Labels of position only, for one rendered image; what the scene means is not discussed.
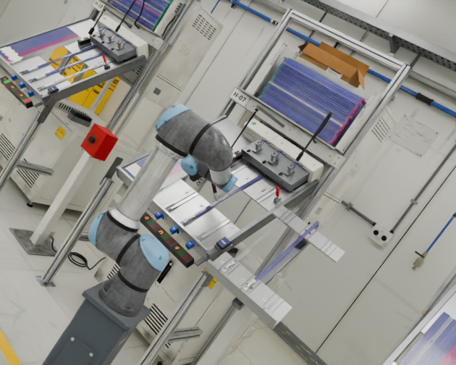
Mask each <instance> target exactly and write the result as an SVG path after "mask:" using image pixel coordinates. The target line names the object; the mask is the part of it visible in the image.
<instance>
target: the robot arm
mask: <svg viewBox="0 0 456 365"><path fill-rule="evenodd" d="M155 130H156V132H157V135H156V137H155V141H156V145H155V147H154V148H153V150H152V152H151V153H150V155H149V156H148V158H147V159H146V161H145V163H144V164H143V166H142V167H141V168H140V171H139V172H138V173H137V175H136V176H135V178H134V180H133V181H132V183H131V184H130V186H129V188H128V189H127V191H126V192H125V194H124V195H123V196H122V198H121V200H120V202H119V203H118V204H117V206H114V207H111V208H109V210H103V211H102V212H101V213H100V214H99V215H98V216H97V217H96V218H95V219H94V221H93V223H92V225H91V226H90V229H89V232H88V239H89V241H90V242H91V243H92V244H93V245H94V246H95V247H96V248H97V249H98V250H100V251H102V252H103V253H105V254H106V255H107V256H108V257H109V258H111V259H112V260H114V261H115V262H116V263H118V265H120V266H121V267H120V269H119V271H118V272H117V273H116V274H115V275H114V276H113V277H111V278H110V279H109V280H107V281H106V282H105V283H104V284H103V285H102V286H101V288H100V290H99V292H98V293H99V296H100V298H101V300H102V301H103V302H104V303H105V304H106V305H107V306H108V307H109V308H110V309H111V310H112V311H115V312H116V313H118V314H121V315H122V316H127V317H136V316H137V315H138V314H139V313H140V312H141V310H142V309H143V304H144V301H145V297H146V294H147V292H148V290H149V289H150V287H151V286H152V284H153V283H154V282H155V280H156V278H157V277H158V276H159V274H160V273H161V271H163V269H164V267H165V265H166V263H167V262H168V260H169V254H168V252H167V250H166V248H165V247H164V245H163V244H162V243H161V242H160V241H159V240H157V239H156V238H155V237H152V236H151V235H149V234H143V235H140V234H139V233H138V230H139V229H140V218H141V217H142V215H143V214H144V212H145V210H146V209H147V208H148V206H149V204H150V203H151V202H152V200H153V198H154V197H155V195H156V194H157V193H158V191H159V189H160V188H161V186H162V185H163V183H164V181H165V180H166V178H167V177H168V176H169V174H170V172H171V171H172V170H173V168H174V166H175V165H176V163H177V162H178V160H179V159H183V160H182V161H181V168H182V169H183V170H184V171H185V172H186V173H187V174H189V177H190V180H192V181H193V182H195V181H196V180H198V179H200V178H201V177H204V178H206V179H207V180H208V181H209V182H211V186H212V189H213V192H214V198H215V199H216V200H217V201H219V199H218V196H220V195H221V194H223V193H228V192H230V191H231V189H232V188H233V187H234V185H235V183H236V182H237V178H236V177H235V176H234V175H233V174H232V173H231V171H230V165H231V164H232V161H233V153H232V148H231V146H230V144H229V142H228V140H227V139H226V137H225V136H224V134H223V133H222V132H221V131H220V130H219V129H218V128H217V127H215V126H214V125H212V124H211V123H210V122H208V121H206V120H205V119H204V118H202V117H200V116H199V115H198V114H196V113H195V112H193V111H192V109H188V108H187V107H186V106H184V105H182V104H175V105H173V106H171V107H169V108H168V109H167V110H166V111H165V112H164V113H163V114H162V115H161V116H160V117H159V119H158V121H157V122H156V125H155Z"/></svg>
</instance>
